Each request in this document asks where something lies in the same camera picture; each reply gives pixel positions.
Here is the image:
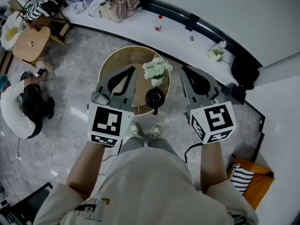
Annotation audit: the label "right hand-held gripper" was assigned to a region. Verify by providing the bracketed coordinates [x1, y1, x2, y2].
[179, 65, 238, 145]

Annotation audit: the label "wooden chair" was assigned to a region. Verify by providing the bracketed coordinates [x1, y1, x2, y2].
[34, 7, 71, 47]

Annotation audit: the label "black teapot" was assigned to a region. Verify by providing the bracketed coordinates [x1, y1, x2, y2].
[144, 86, 166, 116]

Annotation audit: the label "person's gray trousers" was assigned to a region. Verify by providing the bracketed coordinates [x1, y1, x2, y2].
[118, 135, 179, 159]

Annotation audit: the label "person's cream printed shirt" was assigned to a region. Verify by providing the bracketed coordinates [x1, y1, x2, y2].
[33, 146, 259, 225]

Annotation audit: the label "black and white striped bag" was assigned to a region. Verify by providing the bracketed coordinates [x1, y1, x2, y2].
[25, 0, 61, 21]

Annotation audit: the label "black cable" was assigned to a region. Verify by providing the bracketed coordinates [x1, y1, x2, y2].
[183, 142, 204, 164]

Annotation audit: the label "plaid cloth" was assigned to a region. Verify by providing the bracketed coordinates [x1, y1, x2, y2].
[106, 0, 141, 23]

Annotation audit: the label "white flower bouquet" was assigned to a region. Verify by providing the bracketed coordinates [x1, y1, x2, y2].
[142, 54, 174, 81]

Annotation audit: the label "striped knitted cloth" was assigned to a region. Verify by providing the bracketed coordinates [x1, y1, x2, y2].
[228, 163, 255, 195]

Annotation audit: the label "black box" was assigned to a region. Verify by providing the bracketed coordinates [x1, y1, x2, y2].
[224, 82, 247, 105]

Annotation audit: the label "red capped plastic bottle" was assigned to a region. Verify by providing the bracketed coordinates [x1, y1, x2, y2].
[154, 14, 164, 32]

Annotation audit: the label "pile of white clothes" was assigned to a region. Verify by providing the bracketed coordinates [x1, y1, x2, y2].
[69, 0, 109, 19]

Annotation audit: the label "black laptop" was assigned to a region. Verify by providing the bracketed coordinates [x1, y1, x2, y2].
[11, 181, 54, 225]

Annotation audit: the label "person's left forearm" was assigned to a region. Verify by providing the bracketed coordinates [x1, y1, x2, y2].
[65, 140, 106, 197]

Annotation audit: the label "round wooden side table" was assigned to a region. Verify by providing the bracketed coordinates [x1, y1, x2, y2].
[97, 45, 172, 116]

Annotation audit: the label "low wooden table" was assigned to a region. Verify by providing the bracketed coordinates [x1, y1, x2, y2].
[11, 25, 52, 67]

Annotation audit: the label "orange bag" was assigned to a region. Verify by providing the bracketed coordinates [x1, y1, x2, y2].
[230, 157, 275, 209]

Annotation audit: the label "person's right sneaker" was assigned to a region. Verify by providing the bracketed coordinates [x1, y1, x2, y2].
[149, 124, 163, 140]

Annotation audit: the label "loose white flower sprig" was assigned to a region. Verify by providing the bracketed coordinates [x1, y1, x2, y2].
[207, 40, 232, 66]

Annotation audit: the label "person's right forearm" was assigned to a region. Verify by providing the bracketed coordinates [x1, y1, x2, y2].
[198, 140, 230, 194]

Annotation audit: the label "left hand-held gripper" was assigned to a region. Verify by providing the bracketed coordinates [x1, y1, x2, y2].
[87, 66, 138, 148]

